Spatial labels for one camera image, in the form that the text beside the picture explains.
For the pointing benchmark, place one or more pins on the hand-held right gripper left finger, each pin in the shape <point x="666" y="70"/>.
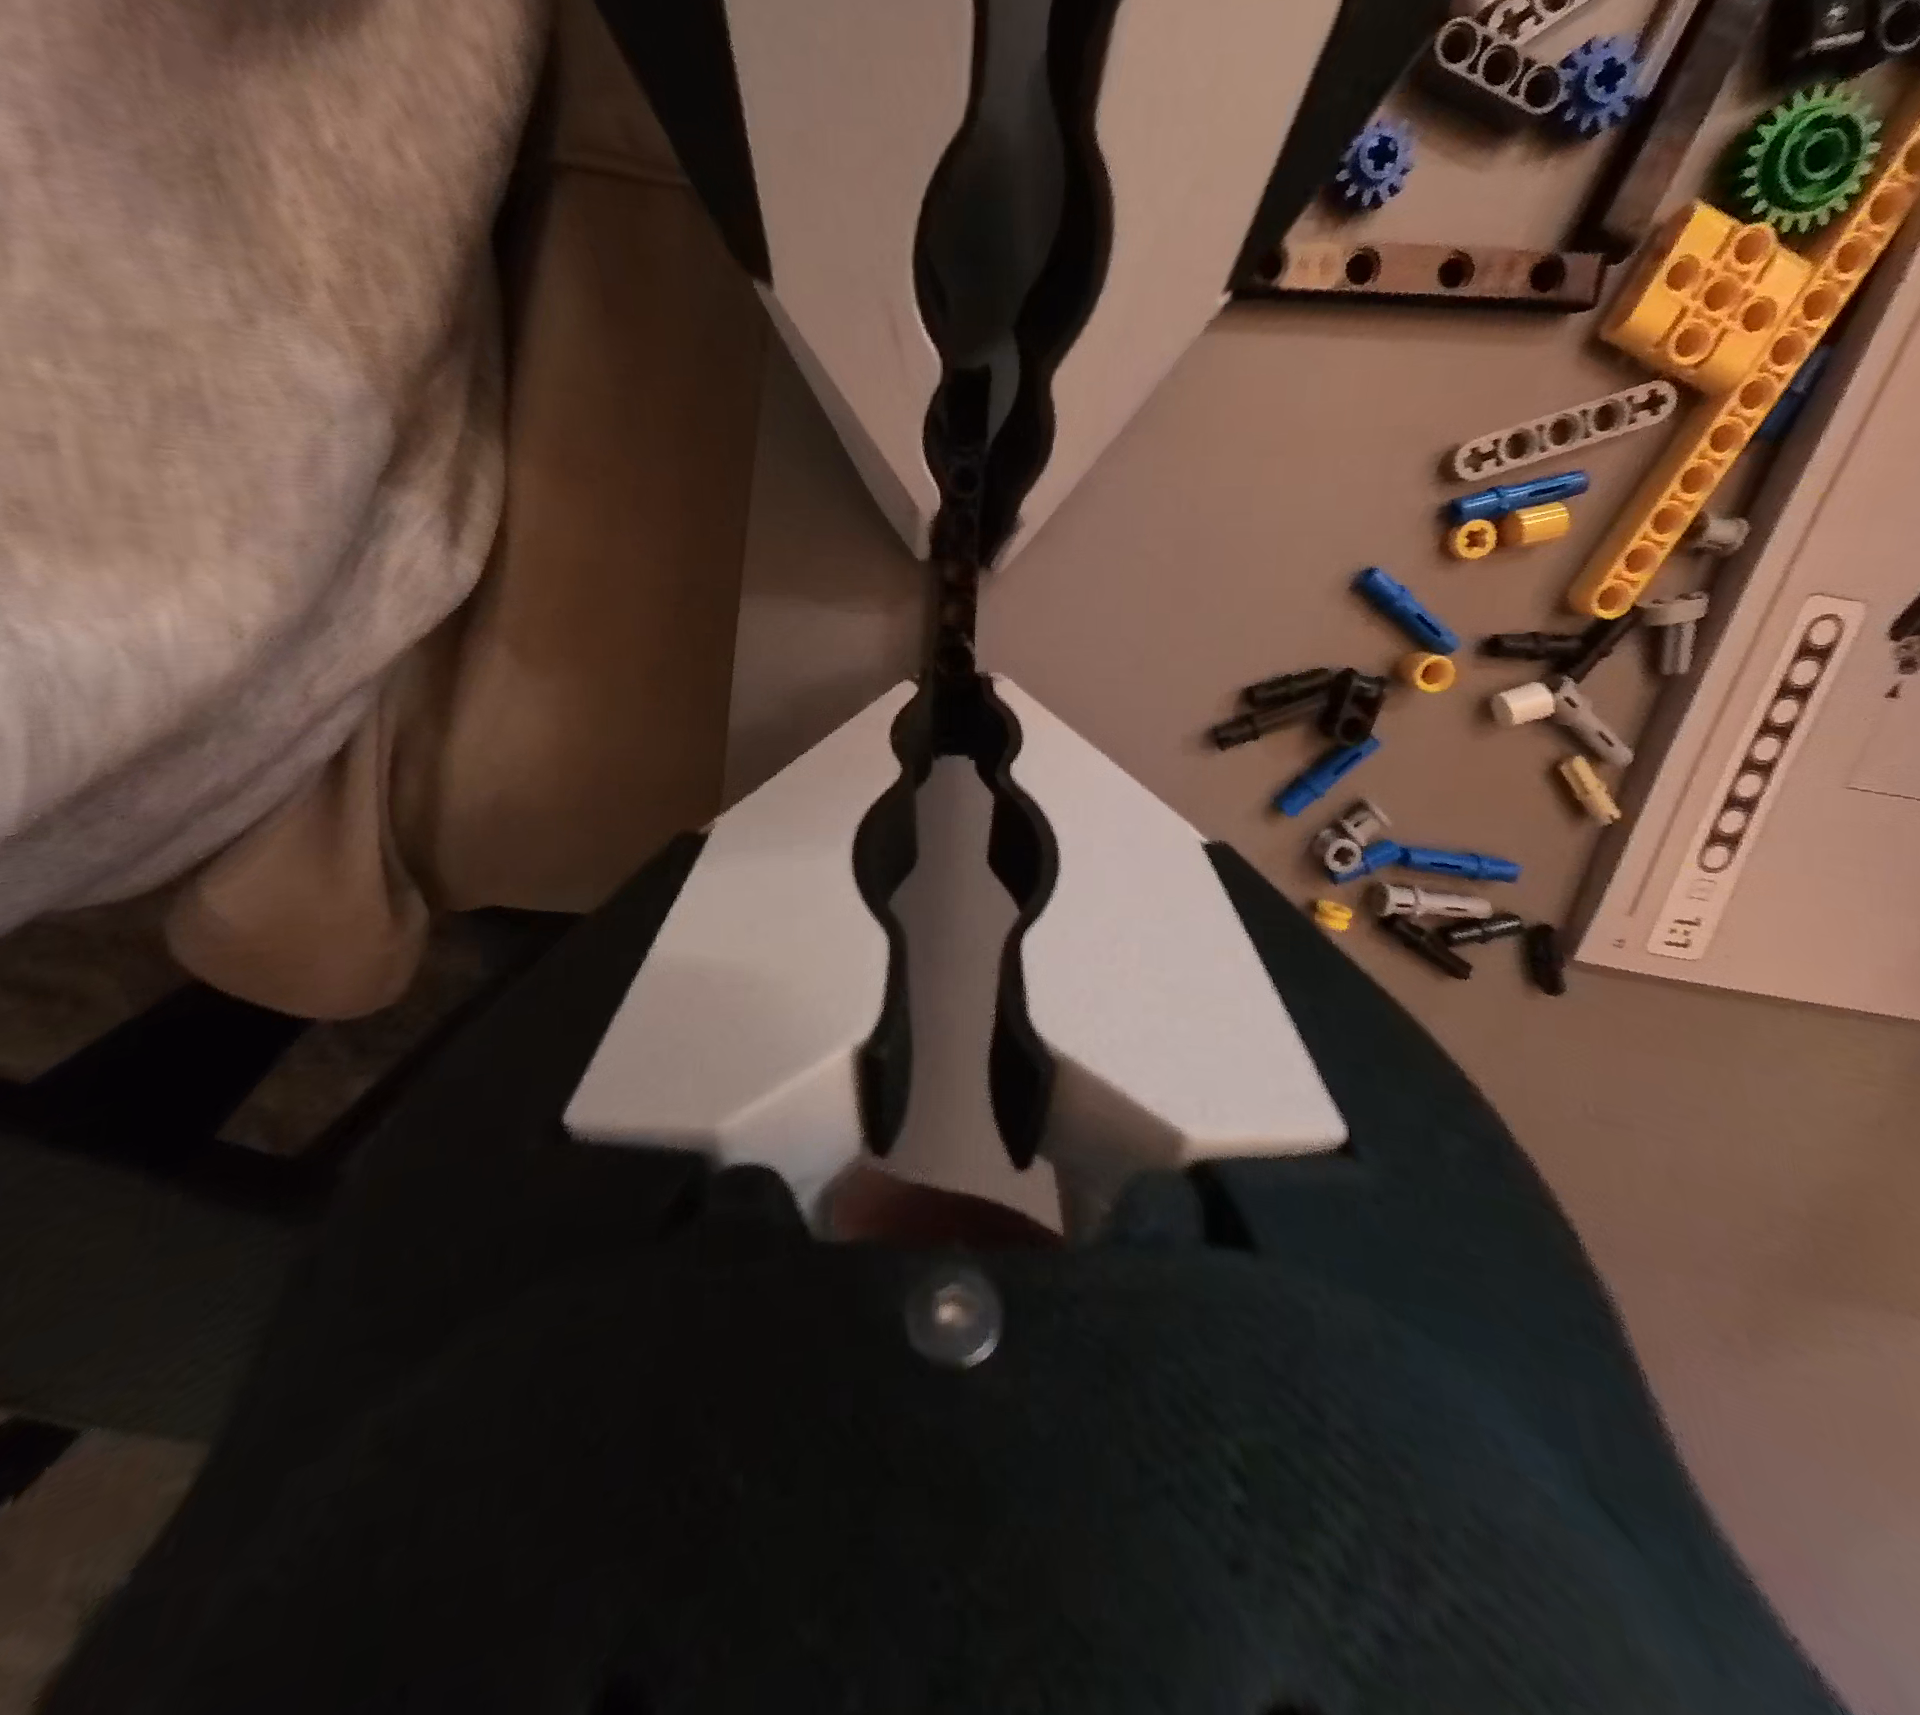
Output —
<point x="734" y="995"/>

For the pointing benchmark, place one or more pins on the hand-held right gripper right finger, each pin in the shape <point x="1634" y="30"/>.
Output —
<point x="1171" y="995"/>

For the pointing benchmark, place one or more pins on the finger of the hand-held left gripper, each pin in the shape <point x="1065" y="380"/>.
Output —
<point x="825" y="94"/>
<point x="1214" y="64"/>

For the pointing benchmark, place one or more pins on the thin black lego beam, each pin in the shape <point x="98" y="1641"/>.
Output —
<point x="961" y="589"/>

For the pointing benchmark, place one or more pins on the small blue lego gear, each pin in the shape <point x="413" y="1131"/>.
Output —
<point x="1603" y="82"/>
<point x="1376" y="160"/>

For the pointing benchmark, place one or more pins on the wide black holed lego beam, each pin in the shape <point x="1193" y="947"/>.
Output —
<point x="1424" y="274"/>

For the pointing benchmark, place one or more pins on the scattered small lego pins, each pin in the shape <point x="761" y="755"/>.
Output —
<point x="1424" y="755"/>

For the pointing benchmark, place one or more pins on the yellow lego block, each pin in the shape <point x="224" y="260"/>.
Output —
<point x="1703" y="290"/>

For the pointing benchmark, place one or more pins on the green lego gear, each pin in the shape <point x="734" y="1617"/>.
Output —
<point x="1808" y="158"/>

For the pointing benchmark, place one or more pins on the short grey lego liftarm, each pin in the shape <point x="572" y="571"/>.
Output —
<point x="1561" y="430"/>

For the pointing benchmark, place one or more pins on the long yellow lego beam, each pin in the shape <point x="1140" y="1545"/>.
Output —
<point x="1724" y="454"/>

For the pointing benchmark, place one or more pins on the lego instruction booklet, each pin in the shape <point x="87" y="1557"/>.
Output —
<point x="1800" y="815"/>

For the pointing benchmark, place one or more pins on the dark patterned rug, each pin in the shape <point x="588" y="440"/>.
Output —
<point x="180" y="1115"/>

